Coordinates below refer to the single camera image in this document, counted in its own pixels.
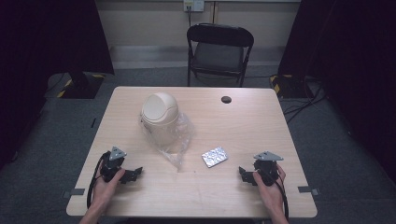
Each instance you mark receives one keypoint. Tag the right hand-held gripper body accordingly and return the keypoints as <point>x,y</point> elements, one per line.
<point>267,169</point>

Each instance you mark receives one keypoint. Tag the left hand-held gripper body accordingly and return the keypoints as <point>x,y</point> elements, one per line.
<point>112,163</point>

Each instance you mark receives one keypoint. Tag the person's right hand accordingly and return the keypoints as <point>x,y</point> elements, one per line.
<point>274,194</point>

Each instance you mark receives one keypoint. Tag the person's left hand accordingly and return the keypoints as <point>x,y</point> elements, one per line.
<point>104,191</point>

